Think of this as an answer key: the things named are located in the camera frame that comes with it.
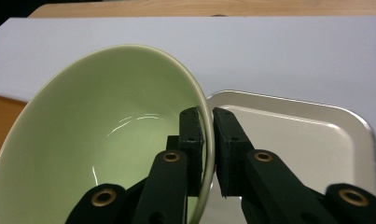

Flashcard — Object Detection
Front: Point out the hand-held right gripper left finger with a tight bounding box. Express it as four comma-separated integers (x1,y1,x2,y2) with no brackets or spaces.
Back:
166,106,206,198

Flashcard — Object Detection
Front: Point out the white table mat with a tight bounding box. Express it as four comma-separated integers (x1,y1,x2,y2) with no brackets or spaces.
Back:
0,15,376,203

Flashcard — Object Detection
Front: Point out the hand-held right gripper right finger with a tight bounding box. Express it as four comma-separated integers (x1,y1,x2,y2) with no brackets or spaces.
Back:
212,106,256,199

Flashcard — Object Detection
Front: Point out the green ceramic bowl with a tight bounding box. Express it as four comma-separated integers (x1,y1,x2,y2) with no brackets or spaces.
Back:
0,44,216,224

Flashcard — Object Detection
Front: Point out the brown wooden serving tray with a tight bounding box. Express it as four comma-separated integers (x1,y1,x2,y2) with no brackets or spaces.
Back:
0,92,29,181

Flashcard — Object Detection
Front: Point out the cream metal tray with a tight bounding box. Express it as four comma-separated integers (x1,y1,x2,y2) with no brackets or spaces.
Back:
188,89,376,224

